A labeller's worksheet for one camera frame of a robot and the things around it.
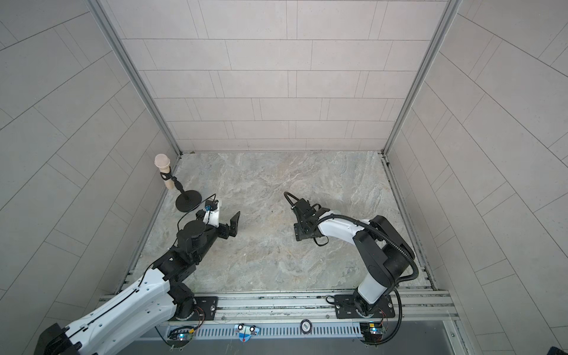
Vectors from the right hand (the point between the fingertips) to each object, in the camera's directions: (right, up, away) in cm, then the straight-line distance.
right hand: (306, 232), depth 91 cm
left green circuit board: (-39, -23, -27) cm, 53 cm away
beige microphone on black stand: (-51, +13, +5) cm, 53 cm away
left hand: (-27, +12, -13) cm, 32 cm away
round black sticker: (-1, -23, -23) cm, 33 cm away
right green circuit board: (+19, -24, -24) cm, 39 cm away
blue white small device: (-20, -23, -26) cm, 39 cm away
